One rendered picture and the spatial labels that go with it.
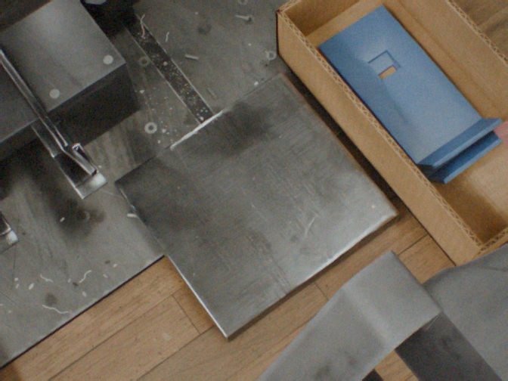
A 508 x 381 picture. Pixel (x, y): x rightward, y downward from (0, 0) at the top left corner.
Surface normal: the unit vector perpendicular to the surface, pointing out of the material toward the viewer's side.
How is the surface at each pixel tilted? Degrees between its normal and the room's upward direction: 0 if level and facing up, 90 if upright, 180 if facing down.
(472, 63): 90
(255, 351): 0
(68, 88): 0
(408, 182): 90
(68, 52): 0
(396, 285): 13
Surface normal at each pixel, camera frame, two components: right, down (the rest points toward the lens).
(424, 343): -0.78, 0.48
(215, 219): -0.04, -0.36
